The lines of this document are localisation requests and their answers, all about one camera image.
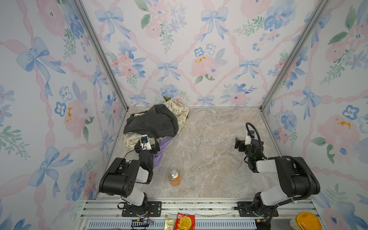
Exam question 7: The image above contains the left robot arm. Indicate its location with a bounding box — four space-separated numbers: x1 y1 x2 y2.
99 136 162 219

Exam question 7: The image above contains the yellow green snack packet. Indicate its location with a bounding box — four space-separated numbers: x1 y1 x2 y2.
164 218 176 230

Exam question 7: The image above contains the yellow lidded container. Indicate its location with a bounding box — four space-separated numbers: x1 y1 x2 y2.
289 212 322 230

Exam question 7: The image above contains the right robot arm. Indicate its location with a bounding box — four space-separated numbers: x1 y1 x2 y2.
234 122 321 225

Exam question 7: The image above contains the aluminium corner post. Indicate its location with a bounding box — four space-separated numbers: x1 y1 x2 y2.
260 0 330 112
71 0 128 112

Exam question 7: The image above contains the dark grey cloth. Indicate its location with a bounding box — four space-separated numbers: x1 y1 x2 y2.
123 104 179 139

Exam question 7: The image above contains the right aluminium corner post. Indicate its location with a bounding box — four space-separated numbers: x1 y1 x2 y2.
260 0 330 112

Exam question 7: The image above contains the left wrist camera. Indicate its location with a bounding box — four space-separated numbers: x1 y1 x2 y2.
140 135 152 150

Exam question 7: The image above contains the red snack packet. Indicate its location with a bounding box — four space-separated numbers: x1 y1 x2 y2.
174 213 196 230

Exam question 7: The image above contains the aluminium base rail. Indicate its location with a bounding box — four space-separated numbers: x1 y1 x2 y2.
77 197 320 230

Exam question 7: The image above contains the orange soda can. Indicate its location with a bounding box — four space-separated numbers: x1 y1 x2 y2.
168 169 181 186

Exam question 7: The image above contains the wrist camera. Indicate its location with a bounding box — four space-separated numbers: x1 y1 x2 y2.
244 130 255 145
140 135 152 150

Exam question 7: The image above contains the cream patterned cloth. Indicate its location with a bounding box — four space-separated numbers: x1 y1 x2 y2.
122 99 189 150

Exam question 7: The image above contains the purple cloth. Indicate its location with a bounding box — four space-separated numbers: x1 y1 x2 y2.
153 137 174 168

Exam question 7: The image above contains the left aluminium corner post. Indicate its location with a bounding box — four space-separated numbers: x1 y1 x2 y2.
71 0 128 112

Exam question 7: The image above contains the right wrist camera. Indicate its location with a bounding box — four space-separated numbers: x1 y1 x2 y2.
244 130 255 145

